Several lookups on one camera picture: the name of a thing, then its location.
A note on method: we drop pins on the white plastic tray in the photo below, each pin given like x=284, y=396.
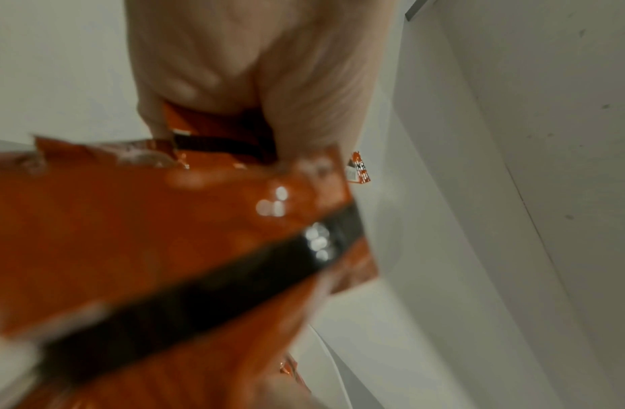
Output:
x=320, y=375

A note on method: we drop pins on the person's left hand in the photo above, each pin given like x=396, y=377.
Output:
x=292, y=60

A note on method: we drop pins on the person's right hand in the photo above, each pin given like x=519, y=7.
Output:
x=287, y=397

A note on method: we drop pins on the bunch of Nescafe sachets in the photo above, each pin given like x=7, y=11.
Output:
x=140, y=219

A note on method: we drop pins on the pile of red Nescafe sachets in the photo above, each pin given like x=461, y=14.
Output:
x=291, y=369

